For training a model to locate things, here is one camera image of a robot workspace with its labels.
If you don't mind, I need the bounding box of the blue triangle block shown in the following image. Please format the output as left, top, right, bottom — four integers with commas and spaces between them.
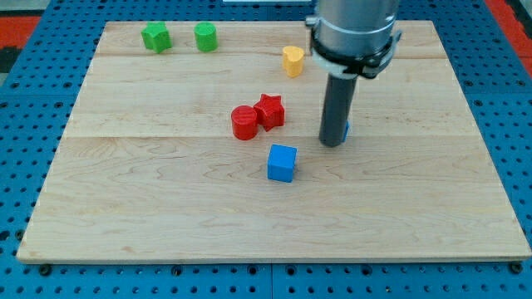
342, 121, 350, 143

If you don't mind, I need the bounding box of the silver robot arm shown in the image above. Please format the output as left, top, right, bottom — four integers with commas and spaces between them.
305, 0, 399, 59

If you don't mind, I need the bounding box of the blue cube block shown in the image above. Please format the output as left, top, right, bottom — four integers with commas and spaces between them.
267, 144, 298, 183

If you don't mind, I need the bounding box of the red cylinder block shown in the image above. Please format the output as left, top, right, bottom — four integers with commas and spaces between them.
231, 105, 258, 140

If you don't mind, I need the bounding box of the red star block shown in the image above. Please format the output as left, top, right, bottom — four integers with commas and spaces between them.
254, 94, 285, 131

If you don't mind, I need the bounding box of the wooden board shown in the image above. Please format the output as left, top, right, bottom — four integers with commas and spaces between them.
17, 21, 531, 264

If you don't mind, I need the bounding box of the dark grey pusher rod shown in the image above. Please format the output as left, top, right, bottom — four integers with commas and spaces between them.
319, 75, 357, 147

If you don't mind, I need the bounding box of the yellow heart block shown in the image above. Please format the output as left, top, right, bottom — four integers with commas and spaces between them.
282, 46, 305, 78

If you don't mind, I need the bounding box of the green cylinder block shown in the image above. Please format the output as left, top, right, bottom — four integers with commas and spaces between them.
194, 22, 218, 52

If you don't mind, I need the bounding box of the green star block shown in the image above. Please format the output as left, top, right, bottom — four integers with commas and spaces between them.
141, 22, 173, 54

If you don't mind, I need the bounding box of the black clamp ring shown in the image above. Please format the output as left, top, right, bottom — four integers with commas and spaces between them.
308, 29, 403, 80

